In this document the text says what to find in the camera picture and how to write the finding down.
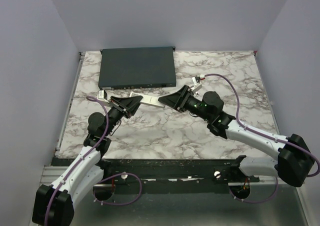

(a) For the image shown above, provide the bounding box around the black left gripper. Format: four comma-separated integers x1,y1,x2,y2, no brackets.
103,95,143,137

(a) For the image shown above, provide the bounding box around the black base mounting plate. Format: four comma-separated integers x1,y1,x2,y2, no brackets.
51,157,276,196

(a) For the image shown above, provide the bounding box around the white battery cover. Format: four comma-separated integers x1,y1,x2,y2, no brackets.
145,97,165,109

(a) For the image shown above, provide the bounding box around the aluminium table edge rail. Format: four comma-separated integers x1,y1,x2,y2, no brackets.
53,51,86,157

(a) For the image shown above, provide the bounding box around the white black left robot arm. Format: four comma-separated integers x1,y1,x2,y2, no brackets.
31,95,143,226

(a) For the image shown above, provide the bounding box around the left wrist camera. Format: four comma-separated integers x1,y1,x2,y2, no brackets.
97,90,110,106

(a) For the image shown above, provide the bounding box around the white remote control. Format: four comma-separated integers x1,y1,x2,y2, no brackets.
129,91,165,109

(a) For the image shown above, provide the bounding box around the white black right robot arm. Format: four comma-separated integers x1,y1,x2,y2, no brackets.
158,85,315,187

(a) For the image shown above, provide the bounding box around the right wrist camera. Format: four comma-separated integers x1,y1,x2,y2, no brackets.
190,74,206,94

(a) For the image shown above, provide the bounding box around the dark network switch box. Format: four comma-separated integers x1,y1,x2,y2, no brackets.
98,46,177,90

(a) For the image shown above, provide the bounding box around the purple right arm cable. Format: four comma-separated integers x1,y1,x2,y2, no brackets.
203,73,320,178

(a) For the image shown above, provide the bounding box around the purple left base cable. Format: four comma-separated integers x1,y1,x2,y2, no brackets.
92,172,144,207

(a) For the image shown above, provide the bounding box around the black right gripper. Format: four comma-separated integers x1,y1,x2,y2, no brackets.
158,85,212,122

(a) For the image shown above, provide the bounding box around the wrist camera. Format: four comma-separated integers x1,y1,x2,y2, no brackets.
97,90,110,106
190,74,206,94

